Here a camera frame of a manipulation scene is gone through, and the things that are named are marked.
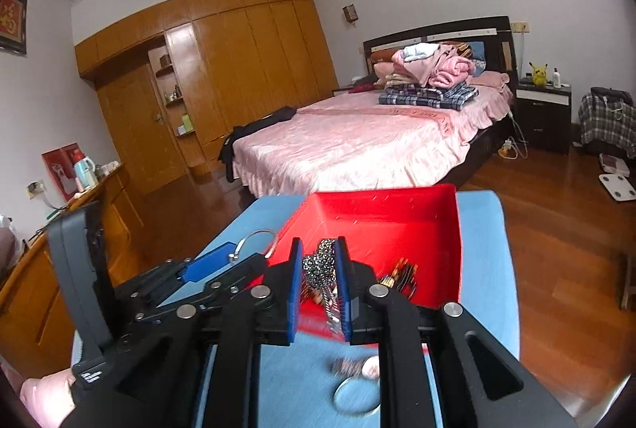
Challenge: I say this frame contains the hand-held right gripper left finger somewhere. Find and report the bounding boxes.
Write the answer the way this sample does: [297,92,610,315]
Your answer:
[64,237,304,428]

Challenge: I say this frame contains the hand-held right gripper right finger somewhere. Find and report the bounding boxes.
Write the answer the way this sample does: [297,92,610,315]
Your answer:
[334,236,577,428]

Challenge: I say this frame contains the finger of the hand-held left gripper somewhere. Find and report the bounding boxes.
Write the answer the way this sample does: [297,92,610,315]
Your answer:
[134,253,270,324]
[116,240,240,304]

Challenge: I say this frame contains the thin silver bangle with charm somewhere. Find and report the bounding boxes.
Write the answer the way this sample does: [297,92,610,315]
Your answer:
[229,229,279,262]

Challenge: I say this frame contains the silver chain bracelet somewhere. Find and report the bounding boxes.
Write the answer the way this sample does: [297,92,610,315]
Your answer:
[302,238,339,334]

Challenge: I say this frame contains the brown bead bracelet gold charm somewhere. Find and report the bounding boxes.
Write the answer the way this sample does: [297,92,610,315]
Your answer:
[380,259,418,297]

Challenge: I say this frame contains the red tin box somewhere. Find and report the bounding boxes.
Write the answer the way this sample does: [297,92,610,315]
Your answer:
[263,183,465,354]

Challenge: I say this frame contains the person's left forearm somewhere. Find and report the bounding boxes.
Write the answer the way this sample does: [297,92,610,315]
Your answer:
[20,368,75,428]

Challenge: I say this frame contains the wooden sideboard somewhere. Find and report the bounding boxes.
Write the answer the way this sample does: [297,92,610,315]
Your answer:
[0,164,145,379]

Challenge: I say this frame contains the white plastic bag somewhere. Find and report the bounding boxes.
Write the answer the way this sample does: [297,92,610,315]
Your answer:
[0,214,23,270]

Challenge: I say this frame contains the red poster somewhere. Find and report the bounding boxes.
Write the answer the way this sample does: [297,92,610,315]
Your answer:
[41,142,85,202]

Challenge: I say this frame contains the light blue kettle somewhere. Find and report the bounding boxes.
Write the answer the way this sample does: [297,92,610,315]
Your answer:
[74,158,99,191]

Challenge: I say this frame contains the wide engraved silver bangle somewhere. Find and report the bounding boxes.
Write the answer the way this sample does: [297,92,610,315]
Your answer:
[332,378,382,418]

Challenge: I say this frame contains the blue table cloth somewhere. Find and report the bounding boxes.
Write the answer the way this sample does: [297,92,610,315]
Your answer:
[72,190,520,428]

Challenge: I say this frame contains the bed with pink bedspread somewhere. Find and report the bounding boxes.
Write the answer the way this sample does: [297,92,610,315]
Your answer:
[231,80,515,200]

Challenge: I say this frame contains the black clothing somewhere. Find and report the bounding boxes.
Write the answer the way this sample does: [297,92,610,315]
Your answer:
[219,106,298,183]

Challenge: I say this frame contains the wooden wardrobe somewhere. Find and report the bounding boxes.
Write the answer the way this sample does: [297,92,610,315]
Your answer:
[74,0,339,195]

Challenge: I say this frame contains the dark red cloth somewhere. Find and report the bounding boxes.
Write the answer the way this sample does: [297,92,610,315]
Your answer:
[349,77,383,95]

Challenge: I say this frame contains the plaid folded clothes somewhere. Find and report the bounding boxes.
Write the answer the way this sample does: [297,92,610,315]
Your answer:
[378,84,480,111]

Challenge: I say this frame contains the pink pillow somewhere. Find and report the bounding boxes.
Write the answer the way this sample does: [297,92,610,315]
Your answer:
[372,61,398,83]

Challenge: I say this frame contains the pink folded clothing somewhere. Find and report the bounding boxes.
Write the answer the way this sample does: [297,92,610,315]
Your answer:
[392,44,475,89]

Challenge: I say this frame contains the white garment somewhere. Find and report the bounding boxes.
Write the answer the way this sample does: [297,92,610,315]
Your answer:
[402,43,442,62]

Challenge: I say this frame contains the dark nightstand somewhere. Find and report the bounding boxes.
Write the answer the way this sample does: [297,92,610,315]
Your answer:
[514,82,572,155]

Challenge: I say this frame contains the dark wooden headboard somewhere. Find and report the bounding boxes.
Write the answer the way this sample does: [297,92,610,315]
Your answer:
[363,15,518,86]

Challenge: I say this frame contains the yellow plush toy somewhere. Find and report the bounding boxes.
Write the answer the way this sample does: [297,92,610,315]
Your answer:
[527,60,549,87]

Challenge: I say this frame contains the white bathroom scale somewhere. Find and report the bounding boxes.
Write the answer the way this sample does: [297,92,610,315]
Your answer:
[599,174,636,201]

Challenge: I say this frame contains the white and maroon box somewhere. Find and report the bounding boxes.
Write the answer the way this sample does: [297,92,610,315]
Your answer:
[599,153,632,177]

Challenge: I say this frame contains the plaid bag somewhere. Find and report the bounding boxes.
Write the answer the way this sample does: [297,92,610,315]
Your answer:
[577,86,636,155]

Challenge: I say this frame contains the silver watch chain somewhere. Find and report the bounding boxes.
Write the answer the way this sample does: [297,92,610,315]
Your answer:
[332,356,381,380]

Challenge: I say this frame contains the black framed wall picture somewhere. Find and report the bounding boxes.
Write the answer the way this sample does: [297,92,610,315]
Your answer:
[0,0,29,57]

